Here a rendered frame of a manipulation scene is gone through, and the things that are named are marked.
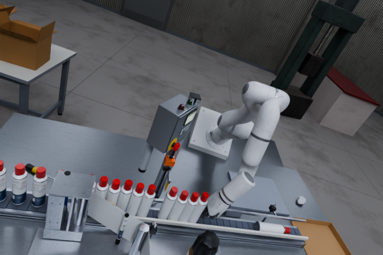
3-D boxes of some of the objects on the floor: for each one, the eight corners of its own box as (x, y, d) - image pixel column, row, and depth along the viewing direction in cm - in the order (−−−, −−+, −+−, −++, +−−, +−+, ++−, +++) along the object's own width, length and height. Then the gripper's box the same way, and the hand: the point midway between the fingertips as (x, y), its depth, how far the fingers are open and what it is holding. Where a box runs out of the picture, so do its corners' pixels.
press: (259, 94, 585) (333, -41, 451) (295, 108, 593) (378, -21, 459) (264, 110, 519) (353, -43, 386) (305, 125, 527) (405, -20, 394)
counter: (314, 90, 787) (331, 65, 746) (353, 138, 564) (381, 105, 523) (289, 81, 779) (305, 54, 738) (320, 126, 556) (345, 91, 515)
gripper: (236, 212, 119) (210, 233, 125) (228, 186, 131) (204, 206, 138) (224, 206, 116) (198, 228, 122) (218, 181, 128) (194, 202, 135)
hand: (204, 214), depth 129 cm, fingers closed, pressing on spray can
